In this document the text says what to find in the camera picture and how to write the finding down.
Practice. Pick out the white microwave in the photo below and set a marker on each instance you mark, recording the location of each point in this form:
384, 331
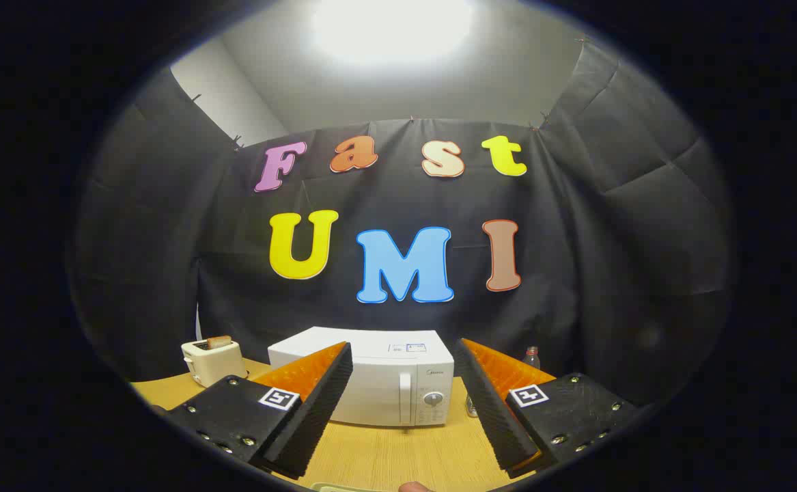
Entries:
384, 383

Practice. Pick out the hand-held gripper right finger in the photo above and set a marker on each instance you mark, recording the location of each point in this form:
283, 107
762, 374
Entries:
490, 410

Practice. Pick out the clear plastic water bottle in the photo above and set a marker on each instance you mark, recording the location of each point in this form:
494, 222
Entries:
532, 359

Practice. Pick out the brown toast slice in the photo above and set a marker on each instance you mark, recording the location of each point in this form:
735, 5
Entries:
219, 342

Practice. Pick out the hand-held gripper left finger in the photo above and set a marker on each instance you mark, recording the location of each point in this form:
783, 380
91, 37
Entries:
316, 410

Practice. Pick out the white square plate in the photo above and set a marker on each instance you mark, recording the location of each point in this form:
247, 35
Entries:
343, 488

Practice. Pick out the cream toaster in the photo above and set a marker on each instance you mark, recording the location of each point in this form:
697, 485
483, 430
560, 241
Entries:
217, 362

